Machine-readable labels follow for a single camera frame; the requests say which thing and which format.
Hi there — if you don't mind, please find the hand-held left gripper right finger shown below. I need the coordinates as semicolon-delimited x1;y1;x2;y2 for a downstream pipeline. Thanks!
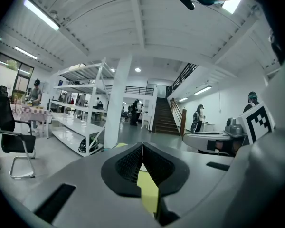
142;142;190;197

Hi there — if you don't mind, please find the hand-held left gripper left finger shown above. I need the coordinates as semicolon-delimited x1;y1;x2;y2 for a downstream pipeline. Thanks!
101;142;143;198

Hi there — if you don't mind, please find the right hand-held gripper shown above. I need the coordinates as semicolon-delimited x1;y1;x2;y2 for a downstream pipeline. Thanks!
182;101;276;157

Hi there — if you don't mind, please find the yellow sheet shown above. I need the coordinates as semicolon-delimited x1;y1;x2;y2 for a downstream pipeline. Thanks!
136;169;160;220

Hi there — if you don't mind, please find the black helmet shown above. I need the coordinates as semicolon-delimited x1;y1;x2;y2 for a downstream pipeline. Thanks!
77;136;101;153

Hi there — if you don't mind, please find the brown wooden staircase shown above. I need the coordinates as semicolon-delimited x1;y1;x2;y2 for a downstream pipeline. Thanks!
153;97;181;135

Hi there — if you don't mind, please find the white metal shelving rack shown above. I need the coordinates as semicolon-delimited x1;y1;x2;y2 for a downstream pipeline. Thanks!
48;57;116;157

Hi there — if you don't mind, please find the white chair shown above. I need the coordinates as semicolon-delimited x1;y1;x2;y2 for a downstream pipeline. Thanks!
141;112;151;130

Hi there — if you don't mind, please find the black stair railing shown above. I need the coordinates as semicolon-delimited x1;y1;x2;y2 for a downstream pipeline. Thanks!
166;62;199;93

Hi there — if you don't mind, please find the black balcony railing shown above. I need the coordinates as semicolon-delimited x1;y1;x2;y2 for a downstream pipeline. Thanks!
105;85;155;96

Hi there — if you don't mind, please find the table with checkered cloth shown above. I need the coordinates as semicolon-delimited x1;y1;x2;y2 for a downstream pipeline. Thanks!
10;104;53;139

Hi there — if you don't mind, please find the black mesh office chair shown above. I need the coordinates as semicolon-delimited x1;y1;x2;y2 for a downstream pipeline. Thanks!
0;85;37;179

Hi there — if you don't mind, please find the bright ceiling panel light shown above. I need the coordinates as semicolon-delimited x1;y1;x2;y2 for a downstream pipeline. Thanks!
221;0;245;14

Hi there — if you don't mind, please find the long ceiling tube light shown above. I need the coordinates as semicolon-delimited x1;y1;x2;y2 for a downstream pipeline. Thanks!
14;46;38;60
23;0;60;31

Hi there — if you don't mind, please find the wall tube light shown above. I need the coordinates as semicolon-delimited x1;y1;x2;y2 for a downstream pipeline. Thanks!
193;85;213;95

